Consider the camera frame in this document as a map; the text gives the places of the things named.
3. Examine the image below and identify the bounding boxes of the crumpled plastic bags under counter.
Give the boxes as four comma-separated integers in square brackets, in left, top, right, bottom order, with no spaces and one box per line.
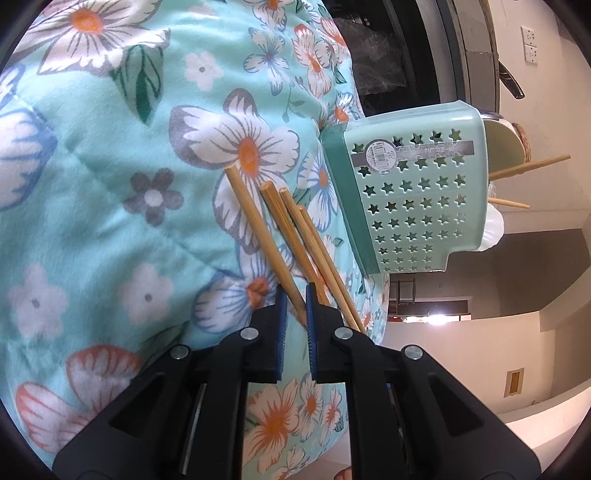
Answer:
[335,16,416,121]

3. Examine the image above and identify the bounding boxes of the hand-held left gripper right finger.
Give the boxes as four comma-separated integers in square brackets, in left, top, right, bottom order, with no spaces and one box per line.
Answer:
[305,282,542,480]

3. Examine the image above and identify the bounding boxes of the floral turquoise blanket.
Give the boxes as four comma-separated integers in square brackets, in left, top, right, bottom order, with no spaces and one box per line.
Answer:
[0,0,393,480]

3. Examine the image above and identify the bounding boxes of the yellow wall box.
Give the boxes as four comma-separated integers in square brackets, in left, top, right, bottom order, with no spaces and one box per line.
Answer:
[505,368,526,397]

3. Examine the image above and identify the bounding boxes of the cream plastic rice paddle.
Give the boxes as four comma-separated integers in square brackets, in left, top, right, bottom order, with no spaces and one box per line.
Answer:
[482,117,527,171]

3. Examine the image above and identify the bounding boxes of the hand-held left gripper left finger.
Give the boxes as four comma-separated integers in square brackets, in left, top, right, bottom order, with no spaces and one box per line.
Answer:
[52,282,291,480]

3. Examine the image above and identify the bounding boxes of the black handle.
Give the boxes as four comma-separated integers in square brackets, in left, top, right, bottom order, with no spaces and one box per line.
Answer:
[498,59,526,100]

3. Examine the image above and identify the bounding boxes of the green plastic utensil caddy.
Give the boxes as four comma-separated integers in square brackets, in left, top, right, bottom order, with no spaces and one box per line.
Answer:
[321,100,491,277]

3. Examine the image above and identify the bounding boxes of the woven round lid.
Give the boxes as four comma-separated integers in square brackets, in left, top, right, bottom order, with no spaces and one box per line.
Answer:
[510,122,533,162]

